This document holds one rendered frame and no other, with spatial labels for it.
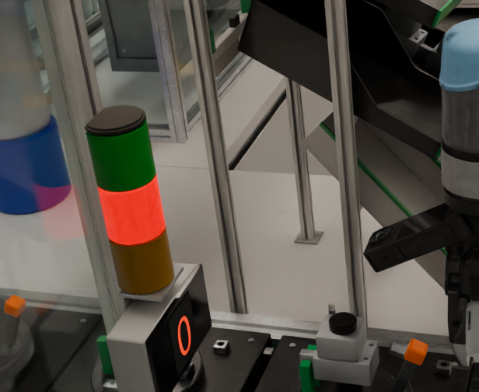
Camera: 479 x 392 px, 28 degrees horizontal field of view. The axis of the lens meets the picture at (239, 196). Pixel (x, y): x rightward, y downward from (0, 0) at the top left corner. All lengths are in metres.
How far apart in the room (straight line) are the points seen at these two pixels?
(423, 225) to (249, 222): 0.80
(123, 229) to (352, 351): 0.35
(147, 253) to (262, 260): 0.80
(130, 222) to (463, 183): 0.30
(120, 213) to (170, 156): 1.21
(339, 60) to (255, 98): 1.11
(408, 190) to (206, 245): 0.48
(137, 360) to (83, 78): 0.24
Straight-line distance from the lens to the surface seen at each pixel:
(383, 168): 1.30
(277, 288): 1.54
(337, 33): 1.12
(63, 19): 0.76
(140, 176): 0.79
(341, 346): 1.05
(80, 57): 0.77
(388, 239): 0.97
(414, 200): 1.31
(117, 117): 0.79
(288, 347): 1.23
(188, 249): 1.67
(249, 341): 1.25
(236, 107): 2.19
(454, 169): 0.90
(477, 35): 0.86
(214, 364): 1.22
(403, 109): 1.22
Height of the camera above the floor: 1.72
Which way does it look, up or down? 28 degrees down
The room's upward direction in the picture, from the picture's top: 8 degrees counter-clockwise
